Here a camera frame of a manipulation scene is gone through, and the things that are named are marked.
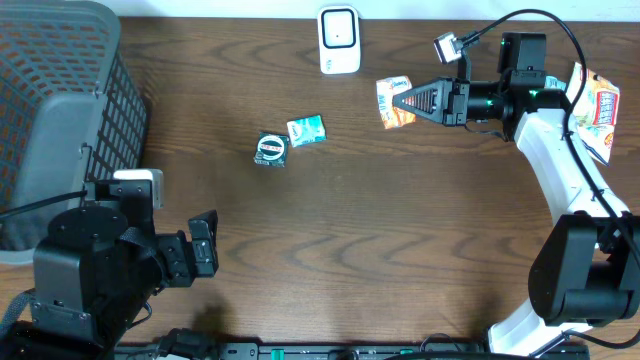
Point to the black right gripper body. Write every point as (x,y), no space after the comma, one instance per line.
(472,100)

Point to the white barcode scanner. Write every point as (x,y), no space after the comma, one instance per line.
(338,40)

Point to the teal white snack packet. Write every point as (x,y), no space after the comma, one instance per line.
(552,82)

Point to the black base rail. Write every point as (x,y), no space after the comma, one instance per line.
(254,351)

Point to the dark grey plastic basket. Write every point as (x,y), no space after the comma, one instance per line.
(70,111)

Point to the small teal candy box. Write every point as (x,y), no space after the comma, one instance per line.
(307,130)

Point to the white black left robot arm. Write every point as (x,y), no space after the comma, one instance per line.
(96,269)

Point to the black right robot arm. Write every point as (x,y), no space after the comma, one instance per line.
(586,274)

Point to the small orange candy box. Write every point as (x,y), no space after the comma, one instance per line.
(392,116)

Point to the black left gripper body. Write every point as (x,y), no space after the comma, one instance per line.
(172,264)

